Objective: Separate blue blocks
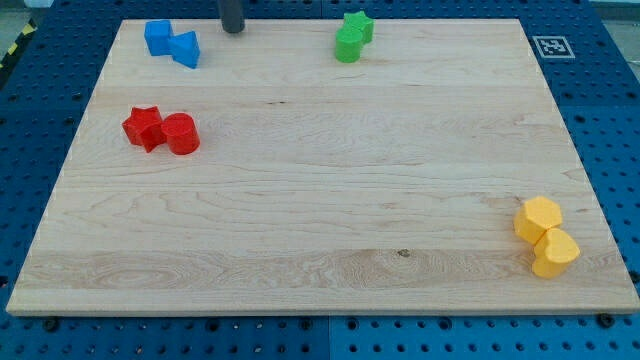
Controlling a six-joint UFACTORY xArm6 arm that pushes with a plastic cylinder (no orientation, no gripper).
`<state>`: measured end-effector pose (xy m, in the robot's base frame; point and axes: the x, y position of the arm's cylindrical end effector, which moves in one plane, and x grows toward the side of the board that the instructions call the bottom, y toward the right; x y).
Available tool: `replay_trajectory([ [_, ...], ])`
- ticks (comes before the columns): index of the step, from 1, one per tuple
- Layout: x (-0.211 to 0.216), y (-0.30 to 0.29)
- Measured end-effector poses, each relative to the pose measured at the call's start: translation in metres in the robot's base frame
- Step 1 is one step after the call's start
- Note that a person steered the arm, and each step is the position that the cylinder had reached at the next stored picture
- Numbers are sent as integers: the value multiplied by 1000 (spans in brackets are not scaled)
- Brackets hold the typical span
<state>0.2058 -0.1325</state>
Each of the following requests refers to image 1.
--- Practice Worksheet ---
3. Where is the wooden board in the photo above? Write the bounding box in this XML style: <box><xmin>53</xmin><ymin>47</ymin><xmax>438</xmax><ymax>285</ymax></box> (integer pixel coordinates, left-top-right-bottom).
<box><xmin>7</xmin><ymin>19</ymin><xmax>639</xmax><ymax>317</ymax></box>

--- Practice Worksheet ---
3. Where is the green cylinder block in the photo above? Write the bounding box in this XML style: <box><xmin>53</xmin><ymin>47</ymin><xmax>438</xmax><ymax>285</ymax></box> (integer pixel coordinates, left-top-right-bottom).
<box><xmin>334</xmin><ymin>26</ymin><xmax>363</xmax><ymax>63</ymax></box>

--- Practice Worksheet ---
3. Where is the red cylinder block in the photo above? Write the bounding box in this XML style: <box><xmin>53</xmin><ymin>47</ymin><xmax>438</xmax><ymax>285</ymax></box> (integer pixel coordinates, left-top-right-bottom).
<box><xmin>161</xmin><ymin>113</ymin><xmax>200</xmax><ymax>155</ymax></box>

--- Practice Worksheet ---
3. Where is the green star block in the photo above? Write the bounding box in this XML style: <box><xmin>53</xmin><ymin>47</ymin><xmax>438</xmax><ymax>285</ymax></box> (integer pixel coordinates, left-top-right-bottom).
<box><xmin>343</xmin><ymin>10</ymin><xmax>375</xmax><ymax>44</ymax></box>

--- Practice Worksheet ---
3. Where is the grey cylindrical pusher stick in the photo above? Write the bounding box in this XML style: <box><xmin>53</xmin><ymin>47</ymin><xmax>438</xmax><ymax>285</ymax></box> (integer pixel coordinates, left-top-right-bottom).
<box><xmin>217</xmin><ymin>0</ymin><xmax>245</xmax><ymax>34</ymax></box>

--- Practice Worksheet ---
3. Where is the red star block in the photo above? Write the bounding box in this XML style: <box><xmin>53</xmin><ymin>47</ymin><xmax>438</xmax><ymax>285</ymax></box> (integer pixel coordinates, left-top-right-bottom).
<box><xmin>122</xmin><ymin>106</ymin><xmax>166</xmax><ymax>153</ymax></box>

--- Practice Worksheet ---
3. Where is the blue triangle block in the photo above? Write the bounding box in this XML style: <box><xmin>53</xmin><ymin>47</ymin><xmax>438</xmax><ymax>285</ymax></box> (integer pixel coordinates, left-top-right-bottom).
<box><xmin>168</xmin><ymin>31</ymin><xmax>200</xmax><ymax>69</ymax></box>

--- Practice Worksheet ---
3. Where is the blue cube block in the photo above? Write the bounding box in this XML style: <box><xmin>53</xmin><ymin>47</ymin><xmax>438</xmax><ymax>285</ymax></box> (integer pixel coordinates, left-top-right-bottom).
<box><xmin>144</xmin><ymin>20</ymin><xmax>173</xmax><ymax>56</ymax></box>

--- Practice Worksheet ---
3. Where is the yellow hexagon block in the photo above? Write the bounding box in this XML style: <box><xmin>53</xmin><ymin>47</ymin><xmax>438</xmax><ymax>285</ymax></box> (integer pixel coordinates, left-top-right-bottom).
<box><xmin>513</xmin><ymin>196</ymin><xmax>563</xmax><ymax>245</ymax></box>

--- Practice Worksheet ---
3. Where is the yellow heart block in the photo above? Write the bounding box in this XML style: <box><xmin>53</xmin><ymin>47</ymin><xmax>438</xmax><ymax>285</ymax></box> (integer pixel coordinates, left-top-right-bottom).
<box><xmin>531</xmin><ymin>228</ymin><xmax>581</xmax><ymax>279</ymax></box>

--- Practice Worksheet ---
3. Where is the white fiducial marker tag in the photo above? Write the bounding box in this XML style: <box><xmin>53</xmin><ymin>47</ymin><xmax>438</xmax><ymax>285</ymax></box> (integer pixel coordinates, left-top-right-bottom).
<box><xmin>532</xmin><ymin>35</ymin><xmax>575</xmax><ymax>59</ymax></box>

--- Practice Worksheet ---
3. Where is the yellow black hazard tape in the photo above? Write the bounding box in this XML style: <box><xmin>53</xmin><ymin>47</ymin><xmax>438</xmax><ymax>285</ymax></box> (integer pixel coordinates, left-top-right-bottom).
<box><xmin>1</xmin><ymin>18</ymin><xmax>38</xmax><ymax>71</ymax></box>

